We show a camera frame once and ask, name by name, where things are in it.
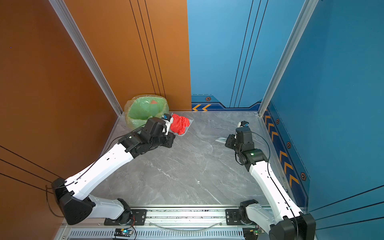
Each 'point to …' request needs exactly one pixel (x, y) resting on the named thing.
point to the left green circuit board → (123, 232)
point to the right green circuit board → (251, 233)
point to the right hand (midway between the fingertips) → (228, 137)
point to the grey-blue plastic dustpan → (190, 121)
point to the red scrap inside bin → (153, 102)
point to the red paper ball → (179, 124)
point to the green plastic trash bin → (141, 108)
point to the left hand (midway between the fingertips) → (174, 134)
